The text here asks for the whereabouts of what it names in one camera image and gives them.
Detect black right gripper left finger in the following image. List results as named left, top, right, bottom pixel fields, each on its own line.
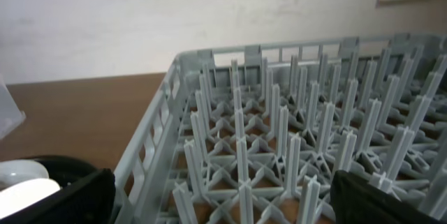
left=1, top=169, right=116, bottom=224

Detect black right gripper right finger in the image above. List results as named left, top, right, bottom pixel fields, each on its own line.
left=330, top=170, right=443, bottom=224

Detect grey-green round plate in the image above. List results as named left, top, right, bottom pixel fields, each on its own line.
left=1, top=159, right=61, bottom=219

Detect grey dishwasher rack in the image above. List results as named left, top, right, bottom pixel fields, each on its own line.
left=110, top=33, right=446, bottom=223

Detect round black tray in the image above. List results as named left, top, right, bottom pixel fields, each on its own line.
left=25, top=155, right=97, bottom=188

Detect clear plastic bin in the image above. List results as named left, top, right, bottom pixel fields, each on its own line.
left=0, top=76, right=26, bottom=139

